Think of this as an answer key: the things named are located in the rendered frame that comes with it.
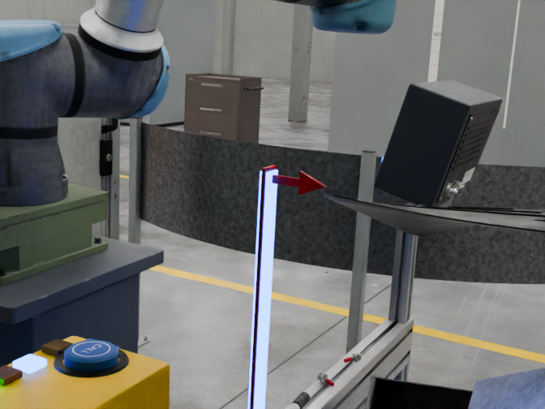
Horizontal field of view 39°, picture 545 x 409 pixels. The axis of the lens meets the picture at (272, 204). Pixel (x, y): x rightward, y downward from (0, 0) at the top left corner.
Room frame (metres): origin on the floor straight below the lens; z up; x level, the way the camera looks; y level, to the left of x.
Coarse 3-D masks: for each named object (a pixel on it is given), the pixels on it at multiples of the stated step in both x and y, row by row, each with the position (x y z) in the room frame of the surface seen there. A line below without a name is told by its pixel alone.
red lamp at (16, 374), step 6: (6, 366) 0.51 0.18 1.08; (0, 372) 0.50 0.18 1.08; (6, 372) 0.50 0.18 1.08; (12, 372) 0.50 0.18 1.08; (18, 372) 0.50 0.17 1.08; (0, 378) 0.49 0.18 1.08; (6, 378) 0.49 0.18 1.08; (12, 378) 0.50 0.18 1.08; (18, 378) 0.50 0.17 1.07; (0, 384) 0.49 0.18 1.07; (6, 384) 0.49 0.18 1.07
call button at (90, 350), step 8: (72, 344) 0.54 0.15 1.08; (80, 344) 0.54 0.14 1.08; (88, 344) 0.55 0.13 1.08; (96, 344) 0.55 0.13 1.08; (104, 344) 0.55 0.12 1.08; (112, 344) 0.55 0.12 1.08; (64, 352) 0.53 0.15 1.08; (72, 352) 0.53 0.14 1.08; (80, 352) 0.53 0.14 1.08; (88, 352) 0.53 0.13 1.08; (96, 352) 0.53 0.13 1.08; (104, 352) 0.53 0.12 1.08; (112, 352) 0.53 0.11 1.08; (64, 360) 0.53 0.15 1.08; (72, 360) 0.52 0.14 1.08; (80, 360) 0.52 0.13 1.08; (88, 360) 0.52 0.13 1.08; (96, 360) 0.52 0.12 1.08; (104, 360) 0.52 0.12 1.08; (112, 360) 0.53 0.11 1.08; (72, 368) 0.52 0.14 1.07; (80, 368) 0.52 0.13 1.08; (88, 368) 0.52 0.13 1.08; (96, 368) 0.52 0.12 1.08; (104, 368) 0.52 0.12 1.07
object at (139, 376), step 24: (72, 336) 0.58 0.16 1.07; (48, 360) 0.53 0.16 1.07; (120, 360) 0.54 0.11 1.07; (144, 360) 0.54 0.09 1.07; (24, 384) 0.49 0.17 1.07; (48, 384) 0.50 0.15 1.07; (72, 384) 0.50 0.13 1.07; (96, 384) 0.50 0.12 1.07; (120, 384) 0.50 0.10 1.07; (144, 384) 0.51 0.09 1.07; (168, 384) 0.54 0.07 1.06; (0, 408) 0.46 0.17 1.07; (24, 408) 0.46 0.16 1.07; (48, 408) 0.46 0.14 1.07; (72, 408) 0.46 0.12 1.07; (96, 408) 0.47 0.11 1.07; (120, 408) 0.49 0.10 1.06; (144, 408) 0.51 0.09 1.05; (168, 408) 0.54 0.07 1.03
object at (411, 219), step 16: (352, 208) 0.70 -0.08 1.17; (368, 208) 0.67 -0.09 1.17; (384, 208) 0.61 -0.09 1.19; (400, 208) 0.61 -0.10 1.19; (416, 208) 0.63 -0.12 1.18; (432, 208) 0.66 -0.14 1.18; (448, 208) 0.67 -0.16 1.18; (464, 208) 0.66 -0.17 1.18; (480, 208) 0.67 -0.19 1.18; (496, 208) 0.66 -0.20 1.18; (512, 208) 0.66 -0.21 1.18; (400, 224) 0.77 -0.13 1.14; (416, 224) 0.76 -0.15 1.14; (432, 224) 0.76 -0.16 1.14; (448, 224) 0.75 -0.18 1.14; (464, 224) 0.75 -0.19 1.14; (480, 224) 0.59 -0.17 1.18; (496, 224) 0.59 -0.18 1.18; (512, 224) 0.59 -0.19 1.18; (528, 224) 0.59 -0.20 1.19; (544, 224) 0.59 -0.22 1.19
